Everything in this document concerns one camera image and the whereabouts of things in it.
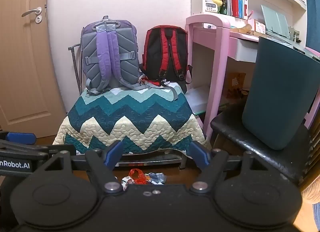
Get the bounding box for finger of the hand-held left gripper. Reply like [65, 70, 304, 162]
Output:
[0, 141, 76, 158]
[0, 131, 37, 146]

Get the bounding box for grey-green tilting desk board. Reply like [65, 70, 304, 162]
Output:
[266, 32, 320, 60]

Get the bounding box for peach knit cloth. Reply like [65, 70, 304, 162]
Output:
[301, 176, 320, 206]

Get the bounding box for wooden door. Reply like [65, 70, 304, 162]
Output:
[0, 0, 67, 139]

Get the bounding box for silver door handle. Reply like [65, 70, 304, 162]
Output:
[21, 7, 42, 24]

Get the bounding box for purple grey backpack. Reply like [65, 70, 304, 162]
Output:
[80, 16, 179, 101]

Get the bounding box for pink desk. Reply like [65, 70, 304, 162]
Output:
[185, 14, 320, 145]

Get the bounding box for red plastic bag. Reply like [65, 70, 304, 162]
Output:
[129, 168, 148, 185]

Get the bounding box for orange white box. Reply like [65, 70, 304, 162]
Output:
[247, 18, 266, 34]

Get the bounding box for crumpled white blue wrapper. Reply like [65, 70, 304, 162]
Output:
[146, 172, 167, 185]

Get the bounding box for grey-green book stand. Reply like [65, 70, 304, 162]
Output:
[261, 5, 292, 39]

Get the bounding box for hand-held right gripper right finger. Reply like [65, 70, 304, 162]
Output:
[189, 142, 285, 194]

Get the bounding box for blue curtain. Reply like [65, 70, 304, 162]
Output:
[299, 0, 320, 50]

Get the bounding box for white desk drawer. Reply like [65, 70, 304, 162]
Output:
[235, 39, 258, 63]

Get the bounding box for grey-green desk organizer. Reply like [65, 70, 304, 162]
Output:
[290, 28, 301, 43]

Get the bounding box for teal zigzag quilt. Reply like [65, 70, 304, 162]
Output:
[52, 86, 209, 155]

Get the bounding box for brown cardboard box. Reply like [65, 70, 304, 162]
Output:
[226, 72, 248, 99]

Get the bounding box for black seat wooden chair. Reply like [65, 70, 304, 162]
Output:
[210, 102, 320, 192]

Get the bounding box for white flat board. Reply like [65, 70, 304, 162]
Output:
[186, 86, 211, 116]

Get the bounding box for red black backpack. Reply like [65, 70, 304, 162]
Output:
[139, 25, 193, 88]

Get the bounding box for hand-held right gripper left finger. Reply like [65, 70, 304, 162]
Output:
[34, 141, 124, 194]

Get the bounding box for metal bench frame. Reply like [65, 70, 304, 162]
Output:
[75, 148, 187, 170]

